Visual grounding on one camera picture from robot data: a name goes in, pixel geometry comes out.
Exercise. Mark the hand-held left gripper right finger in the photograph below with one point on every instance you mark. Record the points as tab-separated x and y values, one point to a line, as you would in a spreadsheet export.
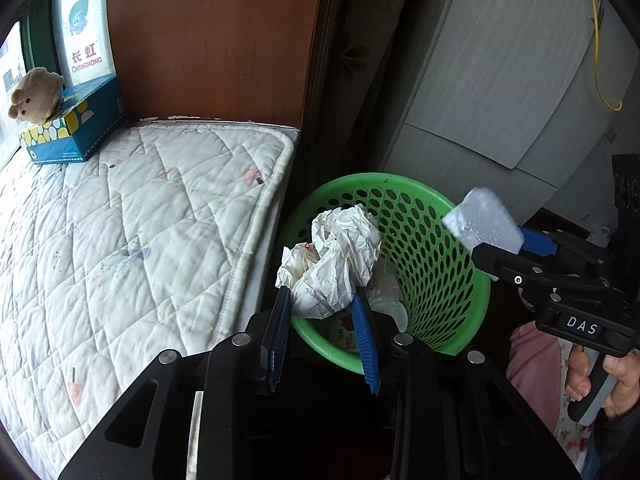
365	345

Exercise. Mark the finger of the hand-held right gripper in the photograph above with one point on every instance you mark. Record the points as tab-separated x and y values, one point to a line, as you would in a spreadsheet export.
505	262
537	242

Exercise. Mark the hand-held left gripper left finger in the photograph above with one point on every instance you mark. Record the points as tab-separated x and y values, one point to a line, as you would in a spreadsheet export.
277	340

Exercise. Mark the green plastic basket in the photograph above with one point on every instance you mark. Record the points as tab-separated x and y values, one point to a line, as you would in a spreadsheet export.
435	270

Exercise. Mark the white paper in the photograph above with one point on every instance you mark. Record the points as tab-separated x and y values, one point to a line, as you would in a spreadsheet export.
340	260

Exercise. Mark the person's right forearm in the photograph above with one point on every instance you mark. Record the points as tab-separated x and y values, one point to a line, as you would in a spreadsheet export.
620	445

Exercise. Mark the person's right hand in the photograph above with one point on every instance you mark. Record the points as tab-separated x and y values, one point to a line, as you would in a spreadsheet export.
622	385

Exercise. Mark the white printed wrapper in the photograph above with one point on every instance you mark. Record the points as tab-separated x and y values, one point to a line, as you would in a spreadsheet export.
385	315

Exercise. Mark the pink garment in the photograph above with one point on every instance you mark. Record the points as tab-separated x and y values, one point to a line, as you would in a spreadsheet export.
535	370

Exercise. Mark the white quilted mattress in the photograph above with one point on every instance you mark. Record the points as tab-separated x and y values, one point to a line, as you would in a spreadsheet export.
125	240

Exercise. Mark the grey wardrobe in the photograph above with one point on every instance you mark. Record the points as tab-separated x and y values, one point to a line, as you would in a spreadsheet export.
500	60

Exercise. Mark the dark floral panel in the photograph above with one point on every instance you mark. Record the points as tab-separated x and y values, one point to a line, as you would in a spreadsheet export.
360	60

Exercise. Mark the blue tissue box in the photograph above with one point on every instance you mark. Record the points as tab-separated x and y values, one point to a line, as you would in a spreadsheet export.
85	125

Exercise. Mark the brown wooden headboard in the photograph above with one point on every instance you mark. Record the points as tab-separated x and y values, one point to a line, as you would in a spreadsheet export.
215	35

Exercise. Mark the beige plush toy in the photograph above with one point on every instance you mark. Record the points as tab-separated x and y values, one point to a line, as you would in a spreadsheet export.
35	92

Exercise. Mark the white Changhong carton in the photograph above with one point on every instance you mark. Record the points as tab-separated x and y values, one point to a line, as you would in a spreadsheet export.
85	20

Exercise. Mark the green window frame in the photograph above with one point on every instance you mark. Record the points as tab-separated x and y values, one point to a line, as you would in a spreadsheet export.
42	10

